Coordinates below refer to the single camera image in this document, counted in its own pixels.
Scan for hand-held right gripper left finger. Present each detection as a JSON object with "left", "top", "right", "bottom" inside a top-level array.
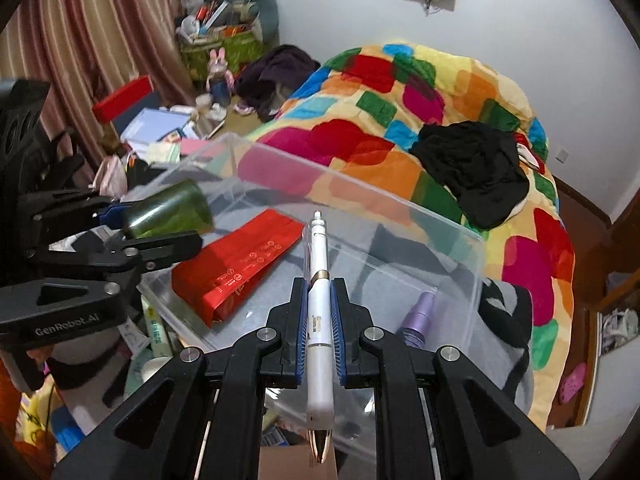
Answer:
[{"left": 50, "top": 276, "right": 308, "bottom": 480}]

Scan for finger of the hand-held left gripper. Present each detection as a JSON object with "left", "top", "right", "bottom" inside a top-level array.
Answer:
[
  {"left": 20, "top": 187, "right": 128, "bottom": 246},
  {"left": 32, "top": 230, "right": 204, "bottom": 281}
]

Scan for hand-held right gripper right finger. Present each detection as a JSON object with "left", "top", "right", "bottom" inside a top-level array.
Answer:
[{"left": 332, "top": 276, "right": 581, "bottom": 480}]

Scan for dark green bottle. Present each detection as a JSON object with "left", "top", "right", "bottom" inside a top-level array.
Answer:
[{"left": 121, "top": 178, "right": 215, "bottom": 240}]

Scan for white pen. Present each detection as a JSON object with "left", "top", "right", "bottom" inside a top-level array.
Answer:
[{"left": 302, "top": 210, "right": 337, "bottom": 466}]

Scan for purple spray bottle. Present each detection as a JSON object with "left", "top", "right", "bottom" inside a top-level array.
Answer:
[{"left": 395, "top": 290, "right": 438, "bottom": 351}]

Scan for red foil packet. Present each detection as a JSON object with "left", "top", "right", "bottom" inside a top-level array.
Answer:
[{"left": 171, "top": 208, "right": 306, "bottom": 329}]

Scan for clear plastic storage bin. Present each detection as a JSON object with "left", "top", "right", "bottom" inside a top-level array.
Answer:
[{"left": 137, "top": 132, "right": 488, "bottom": 461}]

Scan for black office chair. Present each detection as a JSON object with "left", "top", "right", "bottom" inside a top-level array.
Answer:
[{"left": 47, "top": 127, "right": 86, "bottom": 191}]

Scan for pink plastic bag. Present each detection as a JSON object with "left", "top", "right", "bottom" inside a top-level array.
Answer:
[{"left": 95, "top": 155, "right": 128, "bottom": 198}]

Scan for green tissue packet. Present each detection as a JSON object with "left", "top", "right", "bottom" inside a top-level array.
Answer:
[{"left": 142, "top": 295, "right": 176, "bottom": 358}]

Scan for blue folder with papers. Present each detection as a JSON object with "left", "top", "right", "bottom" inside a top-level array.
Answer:
[{"left": 120, "top": 107, "right": 193, "bottom": 146}]

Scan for red box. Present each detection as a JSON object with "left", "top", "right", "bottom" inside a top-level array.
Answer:
[{"left": 91, "top": 75, "right": 155, "bottom": 123}]

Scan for cardboard box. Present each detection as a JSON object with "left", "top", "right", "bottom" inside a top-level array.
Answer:
[{"left": 257, "top": 442, "right": 341, "bottom": 480}]

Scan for striped pink curtain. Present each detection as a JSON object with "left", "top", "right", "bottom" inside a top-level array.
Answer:
[{"left": 0, "top": 0, "right": 201, "bottom": 171}]

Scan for rabbit toy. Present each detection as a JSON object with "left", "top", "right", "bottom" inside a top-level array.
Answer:
[{"left": 206, "top": 47, "right": 236, "bottom": 106}]

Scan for colourful patchwork blanket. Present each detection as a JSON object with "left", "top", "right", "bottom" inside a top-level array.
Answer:
[{"left": 237, "top": 40, "right": 576, "bottom": 433}]

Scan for black clothing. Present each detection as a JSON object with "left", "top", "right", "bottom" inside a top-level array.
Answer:
[{"left": 409, "top": 121, "right": 531, "bottom": 231}]

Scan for green bag of clutter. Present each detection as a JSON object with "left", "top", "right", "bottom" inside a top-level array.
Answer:
[{"left": 177, "top": 27, "right": 266, "bottom": 83}]

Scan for dark purple clothing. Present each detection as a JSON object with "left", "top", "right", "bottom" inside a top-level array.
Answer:
[{"left": 235, "top": 44, "right": 321, "bottom": 121}]

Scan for pink clog shoe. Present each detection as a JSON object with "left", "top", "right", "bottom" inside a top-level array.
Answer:
[{"left": 559, "top": 362, "right": 587, "bottom": 405}]

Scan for wooden shelf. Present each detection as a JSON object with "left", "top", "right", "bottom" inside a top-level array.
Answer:
[{"left": 582, "top": 270, "right": 640, "bottom": 426}]

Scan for grey green cushion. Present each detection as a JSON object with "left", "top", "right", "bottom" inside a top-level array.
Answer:
[{"left": 225, "top": 0, "right": 280, "bottom": 43}]

